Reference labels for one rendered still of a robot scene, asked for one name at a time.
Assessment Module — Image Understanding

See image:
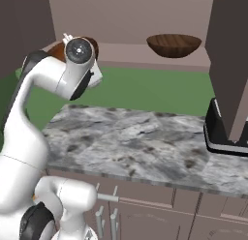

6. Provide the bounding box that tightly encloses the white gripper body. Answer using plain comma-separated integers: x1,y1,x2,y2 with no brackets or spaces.
86,60,104,89

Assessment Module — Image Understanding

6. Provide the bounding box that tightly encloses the brown wooden bowl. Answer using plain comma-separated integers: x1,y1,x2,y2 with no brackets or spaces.
145,33,202,59
47,36,100,64

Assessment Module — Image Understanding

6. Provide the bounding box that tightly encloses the brown drawer front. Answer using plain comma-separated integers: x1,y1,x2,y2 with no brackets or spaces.
197,191,248,221
95,179,177,209

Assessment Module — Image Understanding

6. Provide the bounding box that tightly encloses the black toaster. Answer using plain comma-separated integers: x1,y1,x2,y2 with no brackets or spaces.
202,97,248,158

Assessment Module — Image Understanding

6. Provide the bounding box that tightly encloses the brown cupboard door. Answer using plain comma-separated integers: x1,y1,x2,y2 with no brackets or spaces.
188,214,248,240
116,199,199,240

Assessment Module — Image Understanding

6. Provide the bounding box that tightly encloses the brown wall cabinet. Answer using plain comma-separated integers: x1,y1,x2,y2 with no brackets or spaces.
12,0,227,74

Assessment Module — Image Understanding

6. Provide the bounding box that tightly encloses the silver drawer handle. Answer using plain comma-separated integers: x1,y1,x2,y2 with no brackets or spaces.
95,182,120,203

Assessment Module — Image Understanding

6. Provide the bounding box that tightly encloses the silver cupboard door handle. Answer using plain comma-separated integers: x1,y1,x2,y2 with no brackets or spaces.
109,207,121,240
94,204,107,240

